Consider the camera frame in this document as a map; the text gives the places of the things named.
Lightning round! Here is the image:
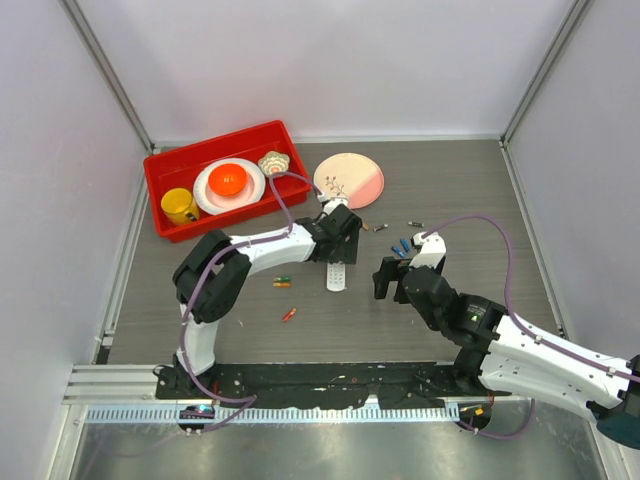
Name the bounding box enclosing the white remote control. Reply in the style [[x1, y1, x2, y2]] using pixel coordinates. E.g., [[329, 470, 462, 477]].
[[326, 263, 346, 293]]

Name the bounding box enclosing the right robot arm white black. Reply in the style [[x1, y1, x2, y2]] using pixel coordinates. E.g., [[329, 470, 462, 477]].
[[372, 257, 639, 449]]

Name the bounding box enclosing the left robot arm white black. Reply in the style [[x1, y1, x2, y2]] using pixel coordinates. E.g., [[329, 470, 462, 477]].
[[171, 201, 363, 399]]

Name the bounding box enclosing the pink beige plate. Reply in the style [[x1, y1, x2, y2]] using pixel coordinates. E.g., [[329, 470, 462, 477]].
[[313, 153, 385, 210]]

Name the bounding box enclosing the red battery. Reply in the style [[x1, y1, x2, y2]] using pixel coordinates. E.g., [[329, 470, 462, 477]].
[[282, 307, 297, 323]]

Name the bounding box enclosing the small patterned flower bowl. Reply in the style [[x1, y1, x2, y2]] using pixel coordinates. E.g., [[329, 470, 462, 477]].
[[257, 151, 290, 177]]

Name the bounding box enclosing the orange bowl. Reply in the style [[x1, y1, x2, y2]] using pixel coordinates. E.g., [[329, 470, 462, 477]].
[[208, 163, 248, 197]]

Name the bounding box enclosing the white paper plate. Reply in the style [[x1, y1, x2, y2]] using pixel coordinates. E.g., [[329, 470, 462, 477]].
[[192, 158, 266, 215]]

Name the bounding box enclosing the yellow mug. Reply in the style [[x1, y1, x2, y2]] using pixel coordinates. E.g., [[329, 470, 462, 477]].
[[161, 188, 200, 226]]

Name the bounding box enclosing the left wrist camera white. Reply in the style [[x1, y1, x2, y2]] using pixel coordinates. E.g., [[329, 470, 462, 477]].
[[316, 192, 348, 208]]

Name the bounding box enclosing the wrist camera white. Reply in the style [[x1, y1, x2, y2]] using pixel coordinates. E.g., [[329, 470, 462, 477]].
[[316, 192, 348, 208], [409, 232, 446, 269]]

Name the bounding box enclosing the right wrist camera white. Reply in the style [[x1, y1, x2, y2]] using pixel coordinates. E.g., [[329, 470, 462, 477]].
[[409, 232, 446, 269]]

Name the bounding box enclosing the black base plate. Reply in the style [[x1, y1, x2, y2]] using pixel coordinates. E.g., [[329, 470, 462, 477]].
[[153, 362, 490, 410]]

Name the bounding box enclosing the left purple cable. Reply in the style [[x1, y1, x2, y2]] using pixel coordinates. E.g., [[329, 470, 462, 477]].
[[177, 171, 326, 434]]

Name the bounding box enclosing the slotted cable duct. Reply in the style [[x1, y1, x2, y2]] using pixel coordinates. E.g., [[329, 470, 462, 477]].
[[85, 403, 459, 425]]

